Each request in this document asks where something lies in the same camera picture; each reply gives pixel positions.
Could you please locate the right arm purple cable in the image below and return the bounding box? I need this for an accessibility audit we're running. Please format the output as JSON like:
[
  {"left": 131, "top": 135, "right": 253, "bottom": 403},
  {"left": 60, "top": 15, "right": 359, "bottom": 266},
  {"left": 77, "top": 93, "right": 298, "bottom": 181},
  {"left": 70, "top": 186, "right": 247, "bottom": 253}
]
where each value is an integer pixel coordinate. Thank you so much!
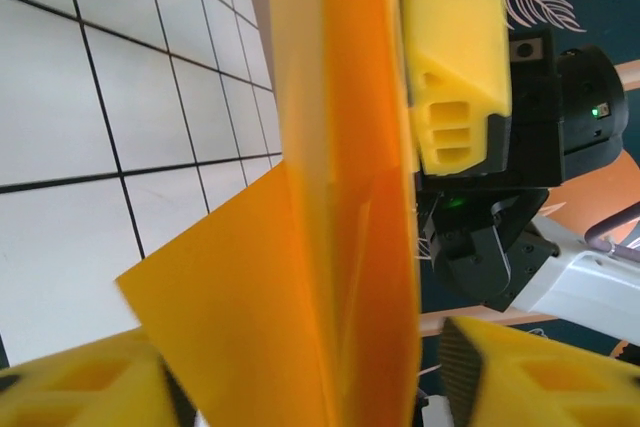
[{"left": 584, "top": 204, "right": 640, "bottom": 264}]

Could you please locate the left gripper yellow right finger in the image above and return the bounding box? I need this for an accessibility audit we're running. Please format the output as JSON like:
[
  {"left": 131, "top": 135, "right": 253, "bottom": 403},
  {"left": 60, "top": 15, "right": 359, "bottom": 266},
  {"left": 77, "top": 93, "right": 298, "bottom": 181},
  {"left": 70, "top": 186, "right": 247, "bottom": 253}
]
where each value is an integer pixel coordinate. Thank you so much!
[{"left": 437, "top": 316, "right": 640, "bottom": 427}]

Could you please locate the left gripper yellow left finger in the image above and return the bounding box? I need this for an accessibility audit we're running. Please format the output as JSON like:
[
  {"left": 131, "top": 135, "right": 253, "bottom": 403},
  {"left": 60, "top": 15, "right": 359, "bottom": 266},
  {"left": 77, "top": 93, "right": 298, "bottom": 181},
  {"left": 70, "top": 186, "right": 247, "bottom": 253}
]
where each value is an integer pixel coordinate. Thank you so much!
[{"left": 0, "top": 329, "right": 199, "bottom": 427}]

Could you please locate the orange cloth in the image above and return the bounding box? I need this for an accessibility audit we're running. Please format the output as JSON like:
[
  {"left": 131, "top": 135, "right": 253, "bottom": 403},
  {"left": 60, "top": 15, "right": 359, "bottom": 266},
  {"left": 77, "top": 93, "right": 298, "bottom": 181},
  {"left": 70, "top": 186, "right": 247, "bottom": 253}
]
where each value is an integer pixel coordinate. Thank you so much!
[{"left": 115, "top": 0, "right": 424, "bottom": 427}]

